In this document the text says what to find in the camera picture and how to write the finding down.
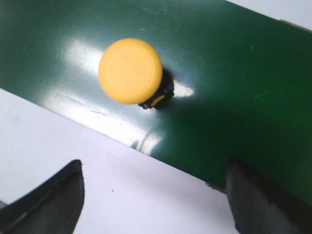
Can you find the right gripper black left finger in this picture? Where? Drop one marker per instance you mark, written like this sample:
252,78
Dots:
54,207

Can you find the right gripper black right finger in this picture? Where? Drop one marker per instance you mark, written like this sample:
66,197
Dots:
259,206

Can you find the green conveyor belt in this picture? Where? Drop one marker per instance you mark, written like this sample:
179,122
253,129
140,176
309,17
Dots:
243,81

